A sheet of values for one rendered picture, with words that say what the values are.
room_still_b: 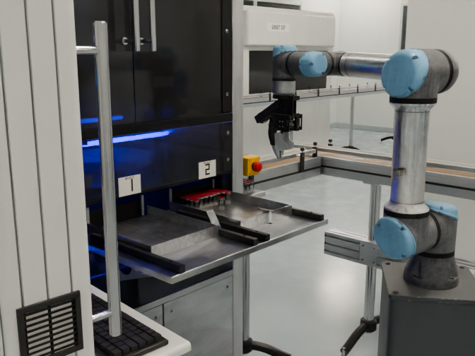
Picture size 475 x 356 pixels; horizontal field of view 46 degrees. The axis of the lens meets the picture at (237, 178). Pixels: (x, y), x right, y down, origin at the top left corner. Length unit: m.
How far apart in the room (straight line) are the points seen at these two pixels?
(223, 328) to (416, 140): 1.17
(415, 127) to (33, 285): 0.95
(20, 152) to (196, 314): 1.31
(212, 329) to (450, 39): 1.86
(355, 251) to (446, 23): 1.24
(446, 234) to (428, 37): 1.71
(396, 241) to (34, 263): 0.90
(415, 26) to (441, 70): 1.71
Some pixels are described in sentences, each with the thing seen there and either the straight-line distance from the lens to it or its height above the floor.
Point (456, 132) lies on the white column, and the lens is 3.12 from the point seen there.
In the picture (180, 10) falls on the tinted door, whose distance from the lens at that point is 1.92.
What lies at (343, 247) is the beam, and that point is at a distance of 2.86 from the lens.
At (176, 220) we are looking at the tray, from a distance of 1.86.
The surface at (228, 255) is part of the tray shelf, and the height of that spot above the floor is 0.88.
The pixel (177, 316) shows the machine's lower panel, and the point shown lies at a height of 0.51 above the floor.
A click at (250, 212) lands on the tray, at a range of 1.98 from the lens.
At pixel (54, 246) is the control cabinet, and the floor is 1.10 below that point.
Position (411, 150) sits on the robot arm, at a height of 1.19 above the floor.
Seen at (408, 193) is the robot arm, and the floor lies 1.08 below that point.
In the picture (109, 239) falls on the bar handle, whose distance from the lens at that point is 1.10.
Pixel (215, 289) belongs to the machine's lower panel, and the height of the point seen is 0.55.
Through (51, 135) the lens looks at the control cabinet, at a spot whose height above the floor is 1.29.
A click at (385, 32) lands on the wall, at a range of 10.69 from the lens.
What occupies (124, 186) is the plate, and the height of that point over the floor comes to 1.02.
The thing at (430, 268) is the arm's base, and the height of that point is 0.85.
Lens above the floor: 1.43
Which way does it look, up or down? 13 degrees down
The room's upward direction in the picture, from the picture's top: straight up
